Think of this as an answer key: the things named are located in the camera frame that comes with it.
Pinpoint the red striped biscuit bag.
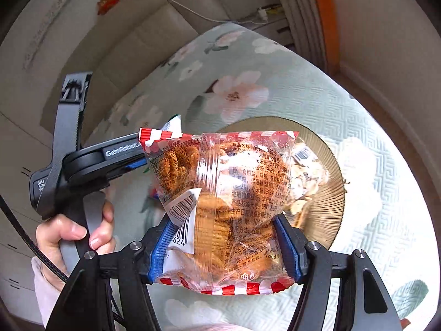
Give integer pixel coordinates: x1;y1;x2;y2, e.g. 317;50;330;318
138;128;329;295

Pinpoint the pink sleeved left forearm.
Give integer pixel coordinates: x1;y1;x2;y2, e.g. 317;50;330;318
31;257;65;328

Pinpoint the person's left hand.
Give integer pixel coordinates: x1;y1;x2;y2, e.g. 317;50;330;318
36;200;116;273

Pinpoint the round gold ribbed tray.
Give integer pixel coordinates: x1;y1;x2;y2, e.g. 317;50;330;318
218;117;345;249

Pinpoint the floral green quilted bedspread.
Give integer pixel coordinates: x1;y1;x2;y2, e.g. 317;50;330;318
85;25;440;330

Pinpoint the beige padded headboard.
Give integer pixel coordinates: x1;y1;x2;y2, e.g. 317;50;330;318
40;0;279;136

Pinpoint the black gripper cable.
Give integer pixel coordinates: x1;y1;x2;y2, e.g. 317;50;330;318
0;194;125;323

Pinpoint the red wall ornament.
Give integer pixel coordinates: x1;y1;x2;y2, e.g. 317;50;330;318
97;0;120;16

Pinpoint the white charging cable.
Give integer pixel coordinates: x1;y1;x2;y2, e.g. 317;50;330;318
142;0;287;27

